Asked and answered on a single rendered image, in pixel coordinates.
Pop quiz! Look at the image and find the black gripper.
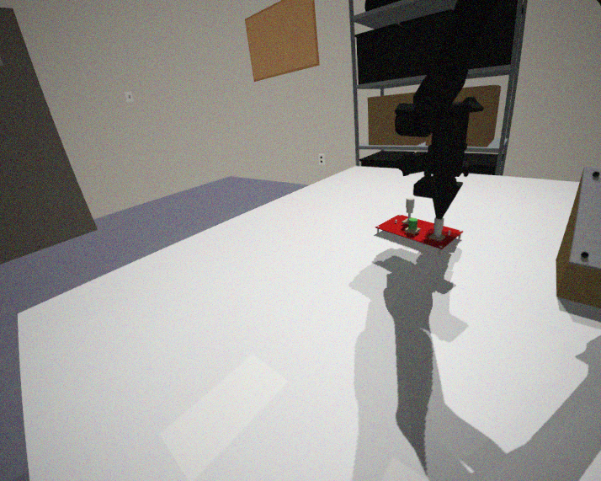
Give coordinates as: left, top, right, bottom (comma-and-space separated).
413, 139, 470, 219

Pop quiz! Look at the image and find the red circuit board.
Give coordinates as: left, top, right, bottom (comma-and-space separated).
375, 197, 463, 255

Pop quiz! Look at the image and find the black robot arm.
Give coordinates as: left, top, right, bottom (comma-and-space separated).
395, 0, 498, 176

